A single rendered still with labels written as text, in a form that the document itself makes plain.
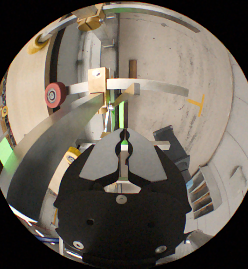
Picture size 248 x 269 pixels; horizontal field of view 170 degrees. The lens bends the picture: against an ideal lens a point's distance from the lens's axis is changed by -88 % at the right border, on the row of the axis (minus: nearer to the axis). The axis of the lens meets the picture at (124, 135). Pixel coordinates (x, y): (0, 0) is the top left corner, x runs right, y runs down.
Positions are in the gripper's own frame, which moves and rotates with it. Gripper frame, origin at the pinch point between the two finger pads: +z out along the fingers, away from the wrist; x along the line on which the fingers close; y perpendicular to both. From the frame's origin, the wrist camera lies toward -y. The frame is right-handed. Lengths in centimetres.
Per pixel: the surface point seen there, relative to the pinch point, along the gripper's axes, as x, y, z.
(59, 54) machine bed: -27.8, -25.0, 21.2
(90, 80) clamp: -9.4, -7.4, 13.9
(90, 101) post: -6.0, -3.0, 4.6
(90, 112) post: -6.0, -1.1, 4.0
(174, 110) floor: 65, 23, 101
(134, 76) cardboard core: 8, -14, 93
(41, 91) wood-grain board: -27.6, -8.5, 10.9
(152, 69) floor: 30, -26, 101
